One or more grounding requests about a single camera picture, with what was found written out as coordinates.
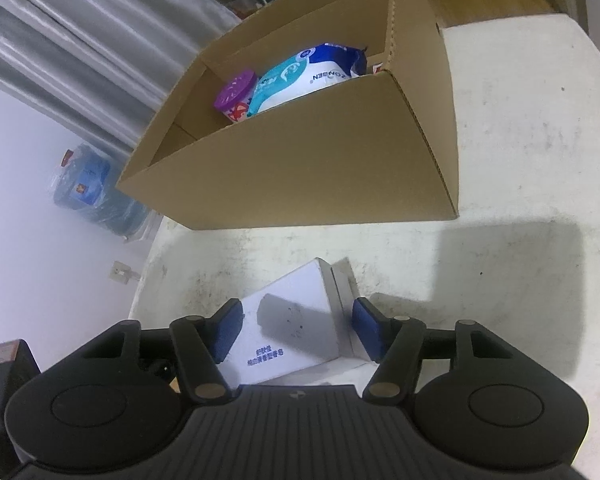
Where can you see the blue water jug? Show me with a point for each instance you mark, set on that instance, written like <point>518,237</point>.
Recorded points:
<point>86,183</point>

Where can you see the brown cardboard box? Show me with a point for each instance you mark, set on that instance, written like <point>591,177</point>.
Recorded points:
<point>378,148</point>

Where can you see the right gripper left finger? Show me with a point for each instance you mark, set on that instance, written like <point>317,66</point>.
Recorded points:
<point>200,345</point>

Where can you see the white wall socket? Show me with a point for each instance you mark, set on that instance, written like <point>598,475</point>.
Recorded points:
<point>122,273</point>

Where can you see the purple air freshener jar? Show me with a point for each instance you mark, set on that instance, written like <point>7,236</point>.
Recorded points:
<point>233,101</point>

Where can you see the grey curtain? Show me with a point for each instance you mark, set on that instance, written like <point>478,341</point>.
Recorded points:
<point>102,68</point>

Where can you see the blue white wet wipes pack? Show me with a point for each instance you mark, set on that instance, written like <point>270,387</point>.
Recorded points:
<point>306,72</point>

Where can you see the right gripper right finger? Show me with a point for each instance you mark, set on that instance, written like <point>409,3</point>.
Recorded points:
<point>395,345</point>

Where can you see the white box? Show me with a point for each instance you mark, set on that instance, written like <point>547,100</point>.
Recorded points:
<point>296,330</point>

